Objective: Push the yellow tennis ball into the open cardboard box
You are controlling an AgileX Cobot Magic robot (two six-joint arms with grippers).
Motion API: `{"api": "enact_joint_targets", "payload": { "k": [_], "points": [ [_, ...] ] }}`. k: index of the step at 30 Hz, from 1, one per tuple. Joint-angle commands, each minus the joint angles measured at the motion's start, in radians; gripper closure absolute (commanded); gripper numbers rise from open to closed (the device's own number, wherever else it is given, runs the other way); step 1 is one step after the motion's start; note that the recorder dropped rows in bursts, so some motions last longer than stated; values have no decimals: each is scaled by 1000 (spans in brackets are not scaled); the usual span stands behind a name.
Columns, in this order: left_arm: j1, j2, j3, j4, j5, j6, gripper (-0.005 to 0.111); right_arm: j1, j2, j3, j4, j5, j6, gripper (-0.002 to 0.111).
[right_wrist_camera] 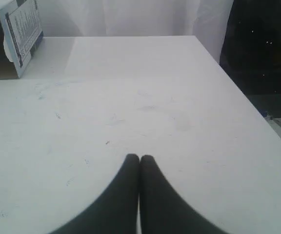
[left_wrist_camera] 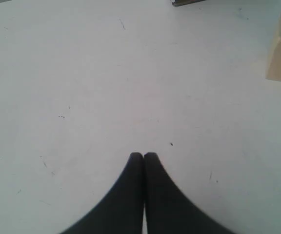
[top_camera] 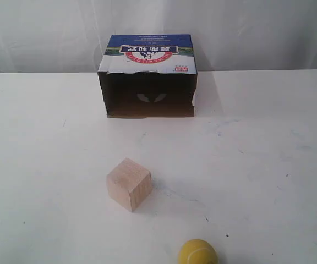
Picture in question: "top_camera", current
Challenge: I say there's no yellow tennis ball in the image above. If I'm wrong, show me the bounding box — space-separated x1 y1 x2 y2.
178 239 218 264

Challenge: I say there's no printed cardboard box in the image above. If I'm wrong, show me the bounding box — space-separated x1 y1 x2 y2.
97 34 198 118

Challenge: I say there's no light wooden cube block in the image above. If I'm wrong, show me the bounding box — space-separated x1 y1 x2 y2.
106 158 152 212

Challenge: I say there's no white backdrop curtain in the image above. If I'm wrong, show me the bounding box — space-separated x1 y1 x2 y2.
0 1 317 72

